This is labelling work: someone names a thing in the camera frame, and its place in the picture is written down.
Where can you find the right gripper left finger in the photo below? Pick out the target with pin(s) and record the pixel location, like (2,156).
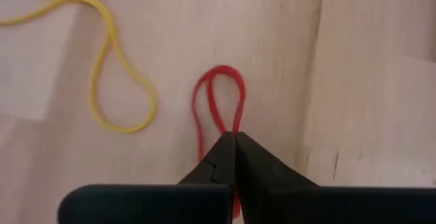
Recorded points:
(153,203)

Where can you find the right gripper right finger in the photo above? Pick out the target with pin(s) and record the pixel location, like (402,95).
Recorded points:
(306,205)

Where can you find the red rubber band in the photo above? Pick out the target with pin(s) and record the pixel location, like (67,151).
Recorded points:
(221,68)

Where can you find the yellow rubber band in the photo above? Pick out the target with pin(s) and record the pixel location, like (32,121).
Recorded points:
(110,35)

